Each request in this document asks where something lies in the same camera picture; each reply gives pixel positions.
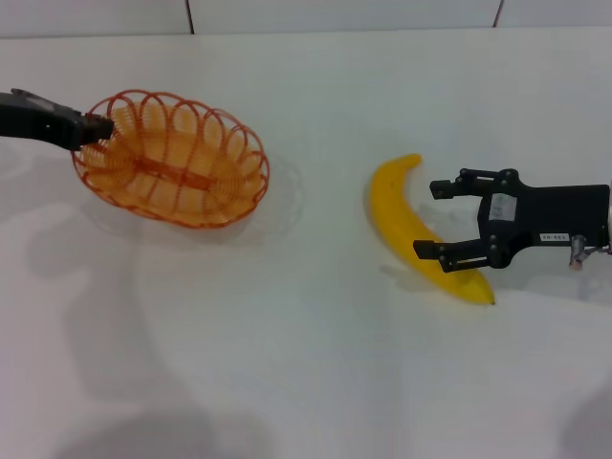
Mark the yellow banana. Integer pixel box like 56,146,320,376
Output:
365,152,497,307

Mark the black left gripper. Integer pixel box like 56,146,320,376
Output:
0,87,117,152

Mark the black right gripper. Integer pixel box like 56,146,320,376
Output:
412,167,612,274

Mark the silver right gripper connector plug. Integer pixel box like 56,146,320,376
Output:
568,233,587,272

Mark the orange plastic wire basket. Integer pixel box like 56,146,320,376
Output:
71,87,272,231

